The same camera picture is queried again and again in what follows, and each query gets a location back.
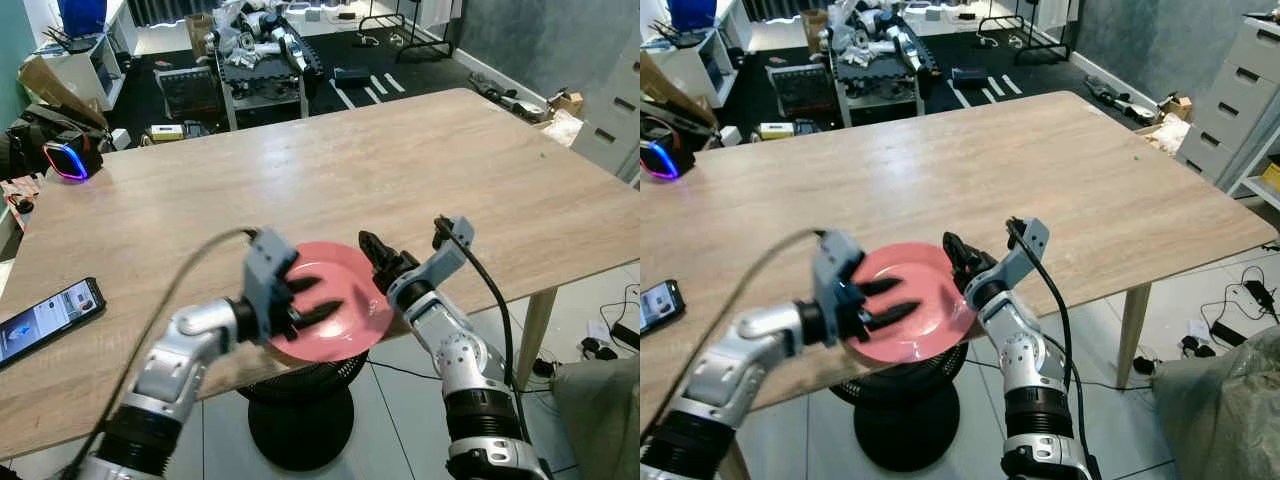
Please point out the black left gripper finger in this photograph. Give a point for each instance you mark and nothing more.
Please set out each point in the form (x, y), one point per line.
(320, 315)
(893, 315)
(305, 287)
(880, 287)

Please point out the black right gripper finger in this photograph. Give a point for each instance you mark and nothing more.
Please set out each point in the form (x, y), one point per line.
(971, 250)
(953, 252)
(368, 250)
(385, 248)

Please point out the pink round plate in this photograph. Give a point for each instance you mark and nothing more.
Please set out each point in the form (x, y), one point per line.
(350, 285)
(930, 280)

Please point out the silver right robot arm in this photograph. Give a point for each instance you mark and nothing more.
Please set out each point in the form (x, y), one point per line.
(1030, 360)
(460, 360)

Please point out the light wooden table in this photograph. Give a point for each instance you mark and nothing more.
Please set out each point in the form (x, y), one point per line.
(350, 170)
(950, 170)

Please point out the small black box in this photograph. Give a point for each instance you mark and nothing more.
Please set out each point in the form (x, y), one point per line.
(352, 76)
(968, 76)

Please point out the yellow white device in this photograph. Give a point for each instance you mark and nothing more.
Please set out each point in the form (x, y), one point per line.
(167, 131)
(776, 130)

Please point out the black smartphone lit screen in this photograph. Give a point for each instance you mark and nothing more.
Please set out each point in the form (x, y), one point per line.
(45, 322)
(662, 305)

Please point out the white crumpled bag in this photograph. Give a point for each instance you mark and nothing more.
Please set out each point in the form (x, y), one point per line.
(1165, 135)
(560, 128)

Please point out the small white box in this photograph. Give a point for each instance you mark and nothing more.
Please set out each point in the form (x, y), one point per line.
(729, 136)
(119, 139)

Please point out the tracked robot on cart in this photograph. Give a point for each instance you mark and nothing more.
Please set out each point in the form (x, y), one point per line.
(880, 45)
(265, 45)

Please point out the black metal rack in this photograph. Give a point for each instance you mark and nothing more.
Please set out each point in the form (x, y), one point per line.
(410, 20)
(1030, 20)

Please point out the black power adapter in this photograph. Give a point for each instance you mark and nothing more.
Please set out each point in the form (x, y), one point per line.
(628, 335)
(1230, 333)

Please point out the small open cardboard box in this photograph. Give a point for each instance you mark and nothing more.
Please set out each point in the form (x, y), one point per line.
(567, 102)
(1178, 106)

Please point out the grey green sack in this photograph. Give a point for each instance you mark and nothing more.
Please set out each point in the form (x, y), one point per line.
(600, 420)
(1215, 410)

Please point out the black headset blue glow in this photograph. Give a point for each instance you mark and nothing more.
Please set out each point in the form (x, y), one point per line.
(662, 150)
(60, 150)

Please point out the grey drawer cabinet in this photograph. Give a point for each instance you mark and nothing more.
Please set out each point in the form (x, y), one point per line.
(610, 120)
(1230, 90)

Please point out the flat brown cardboard sheet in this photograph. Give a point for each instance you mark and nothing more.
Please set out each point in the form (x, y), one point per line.
(670, 95)
(50, 90)

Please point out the white open cabinet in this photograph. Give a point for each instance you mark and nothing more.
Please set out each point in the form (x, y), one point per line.
(85, 70)
(700, 65)

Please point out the blue plastic bin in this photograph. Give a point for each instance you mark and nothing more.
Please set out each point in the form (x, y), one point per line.
(82, 15)
(692, 12)

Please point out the light grey left wrist camera mount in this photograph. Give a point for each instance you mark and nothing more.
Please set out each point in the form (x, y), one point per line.
(265, 265)
(835, 265)

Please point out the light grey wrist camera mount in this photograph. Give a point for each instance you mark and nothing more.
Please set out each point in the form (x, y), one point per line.
(448, 250)
(265, 265)
(835, 265)
(1025, 250)

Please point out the light grey right wrist camera mount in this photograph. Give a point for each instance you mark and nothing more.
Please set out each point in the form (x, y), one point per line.
(448, 250)
(1025, 250)

